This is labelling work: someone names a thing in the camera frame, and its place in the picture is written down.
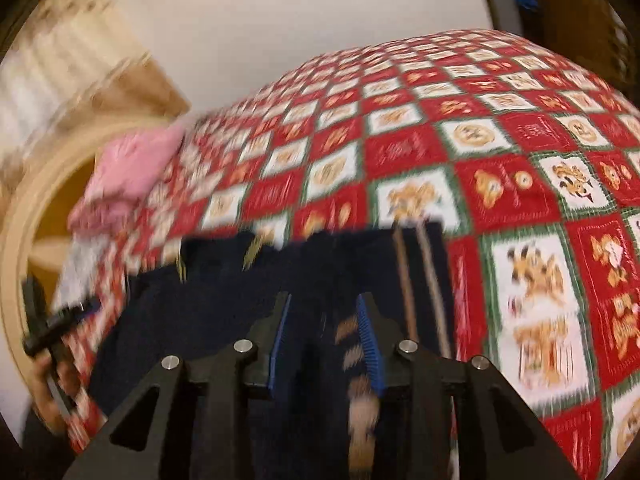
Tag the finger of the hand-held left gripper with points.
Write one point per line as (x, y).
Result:
(75, 317)

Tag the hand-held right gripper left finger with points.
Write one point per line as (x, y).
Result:
(280, 342)

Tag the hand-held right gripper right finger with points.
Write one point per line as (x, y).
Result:
(370, 345)

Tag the navy patterned knit sweater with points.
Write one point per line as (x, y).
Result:
(210, 300)

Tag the person's left hand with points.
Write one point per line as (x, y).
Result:
(57, 390)

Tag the cream wooden headboard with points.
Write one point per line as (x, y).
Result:
(15, 270)

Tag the grey floral pillow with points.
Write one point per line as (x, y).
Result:
(82, 265)

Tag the pink folded quilt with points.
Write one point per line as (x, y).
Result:
(130, 170)

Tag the red checkered printed bedspread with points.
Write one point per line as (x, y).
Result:
(425, 150)

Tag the beige floral curtain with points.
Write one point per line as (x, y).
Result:
(75, 60)

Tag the brown wooden door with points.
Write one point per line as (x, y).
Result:
(575, 15)

